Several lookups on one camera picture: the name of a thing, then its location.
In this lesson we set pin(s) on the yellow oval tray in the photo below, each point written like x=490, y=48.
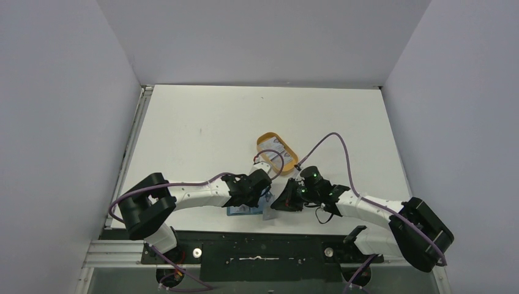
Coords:
x=275, y=151

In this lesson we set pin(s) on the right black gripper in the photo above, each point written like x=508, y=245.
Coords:
x=291, y=194

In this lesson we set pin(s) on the aluminium frame rail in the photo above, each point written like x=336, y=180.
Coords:
x=86, y=272

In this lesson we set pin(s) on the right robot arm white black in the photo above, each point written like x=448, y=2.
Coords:
x=414, y=231

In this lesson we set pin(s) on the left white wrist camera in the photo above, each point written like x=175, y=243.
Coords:
x=261, y=166

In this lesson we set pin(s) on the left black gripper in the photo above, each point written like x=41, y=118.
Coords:
x=253, y=202

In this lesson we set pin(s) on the blue leather card holder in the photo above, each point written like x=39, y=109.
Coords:
x=245, y=210

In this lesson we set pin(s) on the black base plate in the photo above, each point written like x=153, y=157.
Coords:
x=261, y=257

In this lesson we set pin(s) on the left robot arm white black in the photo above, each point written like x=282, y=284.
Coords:
x=146, y=206

